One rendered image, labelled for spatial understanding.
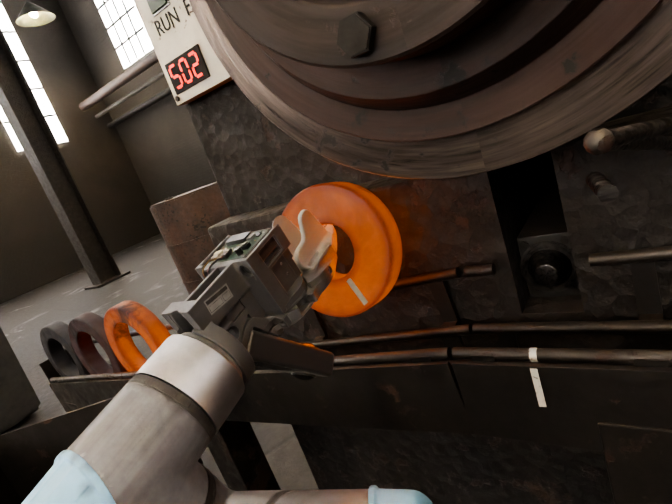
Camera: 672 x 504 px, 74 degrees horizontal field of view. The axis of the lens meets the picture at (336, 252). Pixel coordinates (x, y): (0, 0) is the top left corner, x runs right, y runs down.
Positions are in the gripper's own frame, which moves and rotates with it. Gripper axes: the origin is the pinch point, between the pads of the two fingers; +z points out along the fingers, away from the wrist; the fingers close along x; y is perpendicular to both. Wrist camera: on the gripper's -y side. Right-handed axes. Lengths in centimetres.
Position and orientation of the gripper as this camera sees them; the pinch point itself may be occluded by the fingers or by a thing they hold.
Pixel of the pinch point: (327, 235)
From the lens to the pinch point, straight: 50.5
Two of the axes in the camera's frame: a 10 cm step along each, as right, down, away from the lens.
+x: -7.8, 1.3, 6.1
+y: -4.6, -7.8, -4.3
